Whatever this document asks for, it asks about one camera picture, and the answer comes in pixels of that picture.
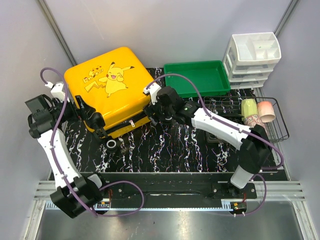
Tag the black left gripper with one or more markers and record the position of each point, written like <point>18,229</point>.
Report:
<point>83,113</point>

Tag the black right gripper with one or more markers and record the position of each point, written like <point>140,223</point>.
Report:
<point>151,108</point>

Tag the yellow Pikachu suitcase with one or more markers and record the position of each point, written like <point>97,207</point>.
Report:
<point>108,94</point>

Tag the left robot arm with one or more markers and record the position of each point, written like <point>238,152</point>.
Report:
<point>74,193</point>

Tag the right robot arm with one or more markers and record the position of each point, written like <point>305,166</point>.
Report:
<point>252,143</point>

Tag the green plastic tray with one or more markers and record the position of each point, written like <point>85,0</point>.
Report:
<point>209,77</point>

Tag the pale green faceted cup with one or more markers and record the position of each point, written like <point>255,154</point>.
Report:
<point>249,107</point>

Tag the pink skull pattern cup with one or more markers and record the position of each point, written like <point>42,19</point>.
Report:
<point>253,120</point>

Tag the white drawer organizer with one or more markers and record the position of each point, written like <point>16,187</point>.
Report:
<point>250,58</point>

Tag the pink marbled cup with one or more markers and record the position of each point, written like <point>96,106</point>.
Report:
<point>266,111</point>

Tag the black wire dish rack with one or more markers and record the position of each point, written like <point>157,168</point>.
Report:
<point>229,107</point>

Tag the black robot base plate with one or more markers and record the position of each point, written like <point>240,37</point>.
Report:
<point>128,195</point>

